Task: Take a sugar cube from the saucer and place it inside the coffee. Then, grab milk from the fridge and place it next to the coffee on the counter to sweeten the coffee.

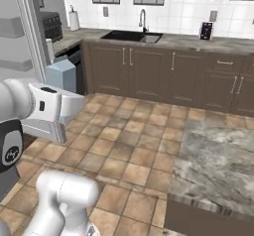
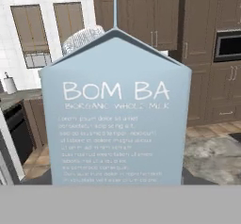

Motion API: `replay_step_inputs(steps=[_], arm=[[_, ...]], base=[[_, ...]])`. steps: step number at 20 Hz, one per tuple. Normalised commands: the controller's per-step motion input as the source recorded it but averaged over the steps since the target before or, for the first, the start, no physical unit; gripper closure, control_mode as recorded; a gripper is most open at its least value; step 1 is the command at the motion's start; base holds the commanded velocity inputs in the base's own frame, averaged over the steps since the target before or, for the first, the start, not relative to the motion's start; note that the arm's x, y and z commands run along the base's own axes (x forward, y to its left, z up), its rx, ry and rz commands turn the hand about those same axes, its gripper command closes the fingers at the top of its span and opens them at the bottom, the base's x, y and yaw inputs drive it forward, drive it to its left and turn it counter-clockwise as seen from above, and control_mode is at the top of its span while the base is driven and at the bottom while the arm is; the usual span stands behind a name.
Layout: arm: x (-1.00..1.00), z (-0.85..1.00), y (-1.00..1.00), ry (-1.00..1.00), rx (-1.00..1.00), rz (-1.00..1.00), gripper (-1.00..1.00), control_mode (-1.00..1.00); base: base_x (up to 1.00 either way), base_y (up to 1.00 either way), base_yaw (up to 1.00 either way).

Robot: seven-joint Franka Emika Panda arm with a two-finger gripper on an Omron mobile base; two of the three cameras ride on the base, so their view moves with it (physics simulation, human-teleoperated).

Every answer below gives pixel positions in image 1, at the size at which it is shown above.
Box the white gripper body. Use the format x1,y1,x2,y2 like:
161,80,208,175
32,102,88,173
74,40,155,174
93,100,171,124
60,91,87,125

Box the pale blue milk carton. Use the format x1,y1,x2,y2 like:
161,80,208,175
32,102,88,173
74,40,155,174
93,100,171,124
46,58,77,94

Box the grey fridge door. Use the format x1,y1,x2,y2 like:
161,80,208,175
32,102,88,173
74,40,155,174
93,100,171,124
0,0,68,144

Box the black toaster oven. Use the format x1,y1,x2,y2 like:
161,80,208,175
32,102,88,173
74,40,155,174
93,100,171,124
39,11,64,44

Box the white paper towel roll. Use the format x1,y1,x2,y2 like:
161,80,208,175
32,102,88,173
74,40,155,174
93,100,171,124
67,5,81,32

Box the black sink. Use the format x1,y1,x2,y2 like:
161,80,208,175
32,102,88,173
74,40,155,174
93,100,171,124
100,30,165,45

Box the brown base cupboards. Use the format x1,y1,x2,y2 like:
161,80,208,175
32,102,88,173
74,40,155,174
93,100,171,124
81,41,254,118

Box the silver tap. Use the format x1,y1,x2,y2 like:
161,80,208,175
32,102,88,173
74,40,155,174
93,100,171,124
138,8,150,34

